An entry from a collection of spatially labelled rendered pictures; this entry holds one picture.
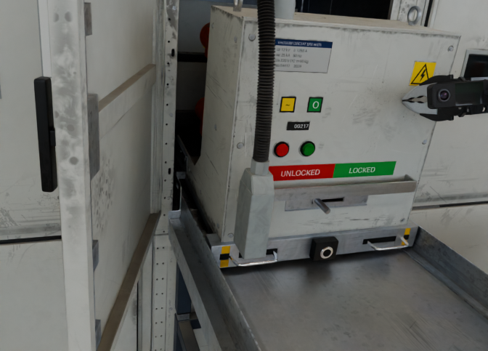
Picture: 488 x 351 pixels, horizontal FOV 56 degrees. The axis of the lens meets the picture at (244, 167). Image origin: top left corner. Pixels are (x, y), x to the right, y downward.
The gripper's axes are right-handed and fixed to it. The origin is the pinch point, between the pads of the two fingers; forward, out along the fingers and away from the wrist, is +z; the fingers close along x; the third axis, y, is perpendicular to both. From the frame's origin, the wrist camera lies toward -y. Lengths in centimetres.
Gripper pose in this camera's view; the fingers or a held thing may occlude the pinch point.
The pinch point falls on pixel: (405, 100)
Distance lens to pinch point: 104.2
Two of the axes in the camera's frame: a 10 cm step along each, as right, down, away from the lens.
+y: 8.3, -1.3, 5.5
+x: -0.7, -9.9, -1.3
